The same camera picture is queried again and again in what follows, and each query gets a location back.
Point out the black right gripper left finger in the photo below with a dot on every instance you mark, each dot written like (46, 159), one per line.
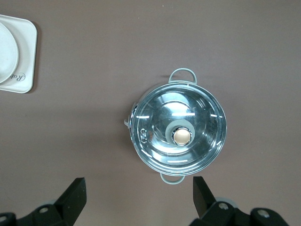
(70, 202)

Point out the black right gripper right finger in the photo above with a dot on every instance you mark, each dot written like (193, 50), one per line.
(204, 200)

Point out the glass pot lid gold knob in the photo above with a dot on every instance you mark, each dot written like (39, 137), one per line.
(178, 131)

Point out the beige round plate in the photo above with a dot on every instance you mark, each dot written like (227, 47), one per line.
(7, 51)

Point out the beige rabbit print tray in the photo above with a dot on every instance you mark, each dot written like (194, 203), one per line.
(27, 51)

